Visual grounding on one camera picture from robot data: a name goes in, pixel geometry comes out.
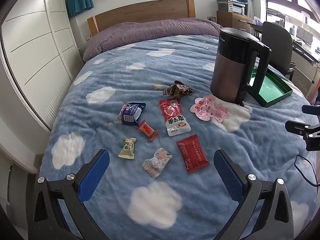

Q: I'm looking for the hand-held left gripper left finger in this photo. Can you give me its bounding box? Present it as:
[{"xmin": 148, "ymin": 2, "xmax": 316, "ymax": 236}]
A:
[{"xmin": 27, "ymin": 149, "xmax": 110, "ymax": 240}]

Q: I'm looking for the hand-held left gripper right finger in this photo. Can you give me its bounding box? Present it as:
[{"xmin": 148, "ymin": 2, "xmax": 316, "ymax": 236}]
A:
[{"xmin": 213, "ymin": 149, "xmax": 295, "ymax": 240}]

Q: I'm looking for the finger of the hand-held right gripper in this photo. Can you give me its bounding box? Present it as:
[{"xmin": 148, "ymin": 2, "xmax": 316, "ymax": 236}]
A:
[
  {"xmin": 285, "ymin": 120, "xmax": 320, "ymax": 152},
  {"xmin": 302, "ymin": 104, "xmax": 320, "ymax": 115}
]

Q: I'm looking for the beige candy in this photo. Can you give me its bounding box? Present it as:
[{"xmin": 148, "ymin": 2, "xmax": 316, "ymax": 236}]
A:
[{"xmin": 118, "ymin": 137, "xmax": 137, "ymax": 160}]

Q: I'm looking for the dark red packet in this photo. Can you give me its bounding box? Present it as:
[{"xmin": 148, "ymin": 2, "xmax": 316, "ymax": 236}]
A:
[{"xmin": 176, "ymin": 134, "xmax": 210, "ymax": 174}]

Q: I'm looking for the green metal tray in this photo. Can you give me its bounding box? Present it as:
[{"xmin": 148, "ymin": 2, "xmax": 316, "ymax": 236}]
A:
[{"xmin": 246, "ymin": 65, "xmax": 293, "ymax": 108}]

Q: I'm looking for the pastel bunny candy packet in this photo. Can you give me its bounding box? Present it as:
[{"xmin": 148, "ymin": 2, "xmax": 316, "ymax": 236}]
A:
[{"xmin": 142, "ymin": 147, "xmax": 173, "ymax": 179}]

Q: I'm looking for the small red candy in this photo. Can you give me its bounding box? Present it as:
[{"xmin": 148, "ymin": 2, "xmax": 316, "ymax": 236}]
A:
[{"xmin": 136, "ymin": 119, "xmax": 160, "ymax": 142}]

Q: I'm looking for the pink snack packet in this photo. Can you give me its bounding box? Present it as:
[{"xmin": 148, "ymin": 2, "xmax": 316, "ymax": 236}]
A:
[{"xmin": 190, "ymin": 95, "xmax": 228, "ymax": 123}]

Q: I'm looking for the blue and white snack packet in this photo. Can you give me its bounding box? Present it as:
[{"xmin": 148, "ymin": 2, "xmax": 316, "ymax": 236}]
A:
[{"xmin": 114, "ymin": 102, "xmax": 147, "ymax": 127}]

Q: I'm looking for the red and white snack packet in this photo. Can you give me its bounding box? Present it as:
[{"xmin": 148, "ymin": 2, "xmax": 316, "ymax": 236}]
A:
[{"xmin": 159, "ymin": 98, "xmax": 192, "ymax": 137}]

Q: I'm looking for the brown chocolate wrapper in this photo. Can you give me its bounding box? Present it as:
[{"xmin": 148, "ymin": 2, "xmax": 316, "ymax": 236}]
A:
[{"xmin": 162, "ymin": 80, "xmax": 194, "ymax": 99}]

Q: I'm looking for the white desk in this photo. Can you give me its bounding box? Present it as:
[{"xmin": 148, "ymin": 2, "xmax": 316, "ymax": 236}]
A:
[{"xmin": 250, "ymin": 20, "xmax": 320, "ymax": 98}]

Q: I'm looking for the grey office chair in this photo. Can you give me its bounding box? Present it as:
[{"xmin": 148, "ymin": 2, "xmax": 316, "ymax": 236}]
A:
[{"xmin": 261, "ymin": 21, "xmax": 297, "ymax": 80}]

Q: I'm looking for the brown electric kettle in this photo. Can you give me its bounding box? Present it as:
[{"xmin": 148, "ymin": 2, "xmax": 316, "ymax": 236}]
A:
[{"xmin": 210, "ymin": 27, "xmax": 272, "ymax": 107}]

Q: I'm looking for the wooden drawer cabinet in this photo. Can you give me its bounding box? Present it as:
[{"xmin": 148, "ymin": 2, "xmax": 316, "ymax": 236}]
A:
[{"xmin": 216, "ymin": 10, "xmax": 253, "ymax": 34}]

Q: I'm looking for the white printer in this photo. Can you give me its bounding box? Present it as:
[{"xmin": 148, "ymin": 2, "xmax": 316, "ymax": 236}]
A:
[{"xmin": 217, "ymin": 0, "xmax": 249, "ymax": 14}]

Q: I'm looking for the white wardrobe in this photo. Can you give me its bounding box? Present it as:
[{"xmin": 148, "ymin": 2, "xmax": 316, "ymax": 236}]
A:
[{"xmin": 0, "ymin": 0, "xmax": 84, "ymax": 133}]

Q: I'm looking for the purple pillow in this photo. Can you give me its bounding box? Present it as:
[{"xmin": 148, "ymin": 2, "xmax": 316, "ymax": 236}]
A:
[{"xmin": 82, "ymin": 19, "xmax": 223, "ymax": 62}]

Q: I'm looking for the wooden headboard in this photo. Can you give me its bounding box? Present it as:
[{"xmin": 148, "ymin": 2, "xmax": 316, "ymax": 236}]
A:
[{"xmin": 87, "ymin": 0, "xmax": 196, "ymax": 37}]

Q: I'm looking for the black cable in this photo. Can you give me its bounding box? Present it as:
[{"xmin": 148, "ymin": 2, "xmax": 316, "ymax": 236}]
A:
[{"xmin": 294, "ymin": 155, "xmax": 320, "ymax": 187}]

